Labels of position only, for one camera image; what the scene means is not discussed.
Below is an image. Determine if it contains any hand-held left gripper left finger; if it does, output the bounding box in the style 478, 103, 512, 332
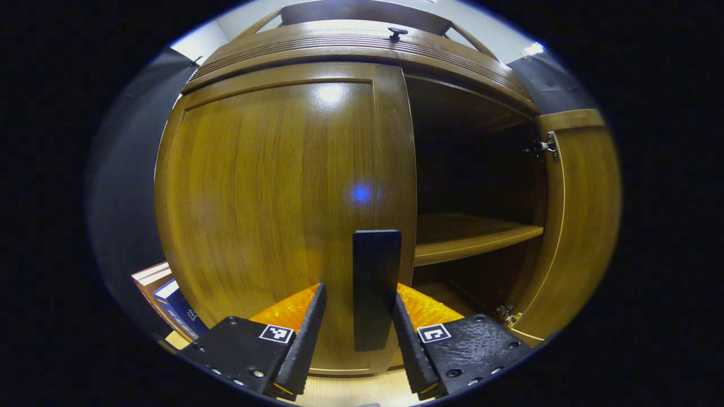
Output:
180, 283, 327, 401

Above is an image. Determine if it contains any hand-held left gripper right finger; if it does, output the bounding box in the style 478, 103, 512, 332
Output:
392, 283, 533, 401

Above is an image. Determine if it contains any wooden shoe cabinet door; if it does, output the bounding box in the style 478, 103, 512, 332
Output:
506, 109, 623, 347
154, 61, 418, 376

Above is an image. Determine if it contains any wooden double-door shoe cabinet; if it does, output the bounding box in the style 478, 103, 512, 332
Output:
154, 0, 623, 376

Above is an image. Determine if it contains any dark blue book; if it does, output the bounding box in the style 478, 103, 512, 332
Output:
153, 279, 209, 338

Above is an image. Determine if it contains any brown book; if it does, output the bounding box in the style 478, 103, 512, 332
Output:
131, 261, 196, 340

